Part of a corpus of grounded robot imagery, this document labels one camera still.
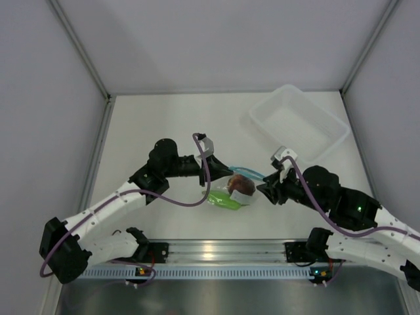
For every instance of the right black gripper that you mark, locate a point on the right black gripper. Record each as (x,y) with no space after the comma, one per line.
(275,193)

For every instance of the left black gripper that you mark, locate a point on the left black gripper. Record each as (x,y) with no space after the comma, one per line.
(216,169)

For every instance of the red fake apple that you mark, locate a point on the red fake apple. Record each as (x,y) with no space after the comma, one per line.
(241,184)

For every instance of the clear zip top bag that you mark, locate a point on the clear zip top bag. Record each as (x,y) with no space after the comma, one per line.
(256,177)

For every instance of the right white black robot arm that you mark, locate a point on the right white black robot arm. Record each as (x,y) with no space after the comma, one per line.
(360,230)

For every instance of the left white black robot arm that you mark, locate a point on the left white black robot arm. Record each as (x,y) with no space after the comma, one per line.
(68,247)

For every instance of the green fake food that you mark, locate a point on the green fake food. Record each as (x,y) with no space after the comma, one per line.
(223,200)

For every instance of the clear plastic bin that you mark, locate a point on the clear plastic bin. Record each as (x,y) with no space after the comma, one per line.
(294,120)

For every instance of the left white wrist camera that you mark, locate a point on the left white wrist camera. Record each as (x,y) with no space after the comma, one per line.
(206,145)

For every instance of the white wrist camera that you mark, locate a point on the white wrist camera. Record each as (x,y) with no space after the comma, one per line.
(280,160)
(206,145)

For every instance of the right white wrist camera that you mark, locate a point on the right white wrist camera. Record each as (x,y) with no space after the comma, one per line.
(280,160)

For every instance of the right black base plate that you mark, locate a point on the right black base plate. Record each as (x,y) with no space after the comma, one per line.
(296,252)

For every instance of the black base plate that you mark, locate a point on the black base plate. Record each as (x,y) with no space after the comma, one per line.
(296,252)
(152,252)

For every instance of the aluminium mounting rail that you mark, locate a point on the aluminium mounting rail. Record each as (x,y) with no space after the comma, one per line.
(242,251)

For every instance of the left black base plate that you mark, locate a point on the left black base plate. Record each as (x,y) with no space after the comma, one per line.
(152,252)

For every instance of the white slotted cable duct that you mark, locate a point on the white slotted cable duct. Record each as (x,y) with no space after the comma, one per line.
(114,272)

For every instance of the right aluminium frame post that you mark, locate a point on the right aluminium frame post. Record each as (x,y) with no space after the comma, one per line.
(378,28)

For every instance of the aluminium frame post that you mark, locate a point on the aluminium frame post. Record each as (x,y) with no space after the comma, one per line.
(70,32)
(378,28)

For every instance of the left aluminium frame post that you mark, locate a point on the left aluminium frame post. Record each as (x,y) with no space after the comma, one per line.
(70,32)

